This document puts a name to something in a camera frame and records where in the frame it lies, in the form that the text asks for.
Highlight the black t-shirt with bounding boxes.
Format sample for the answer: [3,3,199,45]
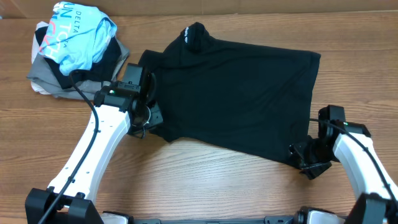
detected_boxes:
[139,22,321,164]

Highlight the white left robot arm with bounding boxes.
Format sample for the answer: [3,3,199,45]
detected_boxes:
[25,63,163,223]

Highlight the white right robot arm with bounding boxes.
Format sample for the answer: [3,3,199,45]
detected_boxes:
[289,105,397,223]

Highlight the black folded garment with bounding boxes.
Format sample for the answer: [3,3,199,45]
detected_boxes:
[44,37,129,89]

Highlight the light blue printed t-shirt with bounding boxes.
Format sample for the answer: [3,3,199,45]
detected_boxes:
[39,1,117,76]

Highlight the grey folded garment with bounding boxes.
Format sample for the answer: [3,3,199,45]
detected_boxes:
[27,39,130,100]

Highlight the white folded garment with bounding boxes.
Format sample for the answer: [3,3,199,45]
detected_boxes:
[31,21,49,95]

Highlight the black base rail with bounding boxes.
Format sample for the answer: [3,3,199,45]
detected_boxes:
[124,215,351,224]

